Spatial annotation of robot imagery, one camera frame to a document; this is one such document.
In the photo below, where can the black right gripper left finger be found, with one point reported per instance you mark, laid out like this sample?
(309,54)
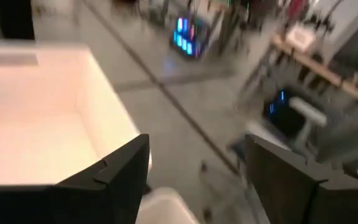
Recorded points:
(73,202)

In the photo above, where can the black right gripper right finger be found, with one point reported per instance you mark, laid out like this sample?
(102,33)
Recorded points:
(306,199)

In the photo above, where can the white perforated plastic bin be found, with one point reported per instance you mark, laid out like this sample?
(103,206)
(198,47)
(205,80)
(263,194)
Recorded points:
(42,124)

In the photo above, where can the wooden desk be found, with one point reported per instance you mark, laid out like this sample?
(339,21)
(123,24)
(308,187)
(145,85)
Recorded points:
(322,72)

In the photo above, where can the white box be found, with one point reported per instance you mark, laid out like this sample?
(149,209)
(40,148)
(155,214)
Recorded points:
(300,37)

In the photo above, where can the computer tower with coloured lights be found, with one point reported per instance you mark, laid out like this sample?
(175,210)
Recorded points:
(190,37)

